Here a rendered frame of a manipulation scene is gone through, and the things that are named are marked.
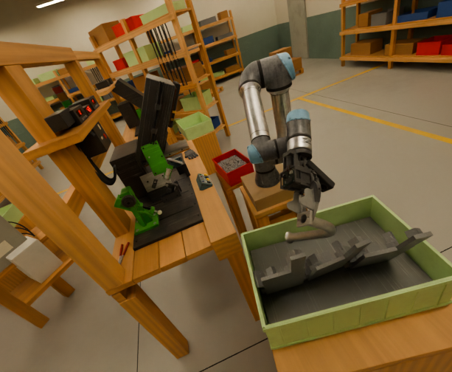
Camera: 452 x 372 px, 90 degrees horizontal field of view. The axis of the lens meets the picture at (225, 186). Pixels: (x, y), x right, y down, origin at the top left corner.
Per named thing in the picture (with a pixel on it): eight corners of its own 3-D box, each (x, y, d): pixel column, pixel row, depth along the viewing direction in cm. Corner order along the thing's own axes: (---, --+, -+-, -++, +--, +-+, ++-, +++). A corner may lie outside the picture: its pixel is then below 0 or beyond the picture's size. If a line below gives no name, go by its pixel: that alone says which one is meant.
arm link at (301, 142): (300, 150, 77) (318, 139, 70) (301, 162, 76) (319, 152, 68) (282, 145, 75) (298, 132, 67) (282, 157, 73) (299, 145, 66)
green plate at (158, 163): (170, 167, 161) (158, 139, 155) (170, 169, 154) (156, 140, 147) (155, 173, 161) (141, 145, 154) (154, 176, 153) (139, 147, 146)
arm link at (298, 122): (309, 121, 80) (310, 104, 72) (310, 148, 76) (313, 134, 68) (285, 123, 82) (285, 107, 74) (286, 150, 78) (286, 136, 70)
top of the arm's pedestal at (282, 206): (283, 174, 157) (282, 170, 155) (307, 200, 131) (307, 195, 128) (240, 191, 156) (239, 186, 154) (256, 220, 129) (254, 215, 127)
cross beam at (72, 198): (111, 142, 209) (105, 133, 204) (70, 236, 101) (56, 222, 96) (106, 144, 209) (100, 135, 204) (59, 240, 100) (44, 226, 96)
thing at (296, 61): (287, 71, 753) (284, 46, 712) (304, 72, 688) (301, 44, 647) (256, 85, 728) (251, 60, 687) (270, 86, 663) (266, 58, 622)
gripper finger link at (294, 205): (283, 221, 67) (284, 190, 69) (299, 224, 69) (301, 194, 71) (290, 221, 64) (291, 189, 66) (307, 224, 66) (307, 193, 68)
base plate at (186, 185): (181, 153, 222) (181, 150, 221) (203, 221, 131) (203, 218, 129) (141, 169, 219) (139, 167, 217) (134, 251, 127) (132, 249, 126)
